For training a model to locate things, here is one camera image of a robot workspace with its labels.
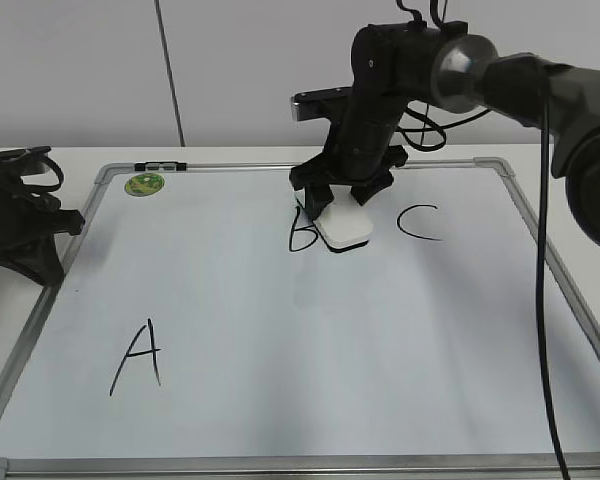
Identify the white whiteboard with aluminium frame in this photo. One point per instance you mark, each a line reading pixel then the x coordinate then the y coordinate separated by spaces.
pixel 206 330

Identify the white whiteboard eraser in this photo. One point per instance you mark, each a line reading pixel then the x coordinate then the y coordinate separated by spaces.
pixel 342 226

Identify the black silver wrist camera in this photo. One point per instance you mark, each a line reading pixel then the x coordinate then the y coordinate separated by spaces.
pixel 326 103

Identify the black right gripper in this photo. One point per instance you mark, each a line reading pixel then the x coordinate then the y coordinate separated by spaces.
pixel 356 153

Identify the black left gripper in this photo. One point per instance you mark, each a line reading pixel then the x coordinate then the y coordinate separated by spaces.
pixel 30 212

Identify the green round magnet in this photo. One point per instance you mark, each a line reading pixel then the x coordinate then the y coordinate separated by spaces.
pixel 143 185

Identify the black silver hanging clip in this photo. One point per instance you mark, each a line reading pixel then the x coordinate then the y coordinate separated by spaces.
pixel 160 167

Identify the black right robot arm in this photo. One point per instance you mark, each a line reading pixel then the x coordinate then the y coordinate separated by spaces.
pixel 456 71

